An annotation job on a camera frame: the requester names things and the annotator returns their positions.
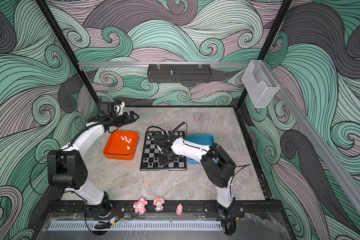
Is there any blue plastic bin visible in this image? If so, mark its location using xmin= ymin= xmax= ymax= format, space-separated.
xmin=184 ymin=134 xmax=216 ymax=165

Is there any pink patterned roll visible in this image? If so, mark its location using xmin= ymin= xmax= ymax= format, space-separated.
xmin=194 ymin=113 xmax=201 ymax=123

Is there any small pink pig figurine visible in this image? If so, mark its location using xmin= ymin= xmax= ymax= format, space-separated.
xmin=176 ymin=204 xmax=183 ymax=216

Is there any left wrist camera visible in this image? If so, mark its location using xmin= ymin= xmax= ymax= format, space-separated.
xmin=98 ymin=100 xmax=125 ymax=116

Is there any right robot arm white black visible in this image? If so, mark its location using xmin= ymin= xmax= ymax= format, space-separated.
xmin=154 ymin=136 xmax=237 ymax=209

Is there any aluminium rail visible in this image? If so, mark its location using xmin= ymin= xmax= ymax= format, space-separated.
xmin=262 ymin=62 xmax=360 ymax=216
xmin=78 ymin=61 xmax=249 ymax=69

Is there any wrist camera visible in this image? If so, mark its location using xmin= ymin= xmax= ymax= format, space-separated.
xmin=153 ymin=132 xmax=168 ymax=146
xmin=98 ymin=100 xmax=125 ymax=116

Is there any aluminium rail back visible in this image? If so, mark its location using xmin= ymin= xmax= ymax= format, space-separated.
xmin=78 ymin=61 xmax=249 ymax=69

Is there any black hanging tray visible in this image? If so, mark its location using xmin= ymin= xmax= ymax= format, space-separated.
xmin=147 ymin=65 xmax=212 ymax=84

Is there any clear plastic wall box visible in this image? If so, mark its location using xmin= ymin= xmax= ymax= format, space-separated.
xmin=242 ymin=60 xmax=280 ymax=108

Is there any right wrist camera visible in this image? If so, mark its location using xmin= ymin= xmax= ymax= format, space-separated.
xmin=153 ymin=132 xmax=168 ymax=146

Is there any pink hat doll figurine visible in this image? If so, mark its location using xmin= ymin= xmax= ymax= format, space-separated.
xmin=153 ymin=197 xmax=165 ymax=212

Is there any orange plastic bin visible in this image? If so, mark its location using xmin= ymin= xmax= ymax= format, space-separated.
xmin=103 ymin=131 xmax=139 ymax=161

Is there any white slotted cable duct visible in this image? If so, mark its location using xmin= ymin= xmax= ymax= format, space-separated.
xmin=47 ymin=220 xmax=223 ymax=232

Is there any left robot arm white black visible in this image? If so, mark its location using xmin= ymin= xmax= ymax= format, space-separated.
xmin=47 ymin=111 xmax=140 ymax=208

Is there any pink big-eared figurine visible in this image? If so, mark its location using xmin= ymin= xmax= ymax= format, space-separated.
xmin=133 ymin=198 xmax=148 ymax=215

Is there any aluminium rail right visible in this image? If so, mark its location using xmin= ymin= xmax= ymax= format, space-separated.
xmin=262 ymin=62 xmax=360 ymax=216

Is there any black white chessboard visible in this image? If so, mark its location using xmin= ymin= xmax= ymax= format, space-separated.
xmin=140 ymin=135 xmax=187 ymax=171

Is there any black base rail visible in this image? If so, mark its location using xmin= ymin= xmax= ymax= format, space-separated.
xmin=47 ymin=200 xmax=284 ymax=219

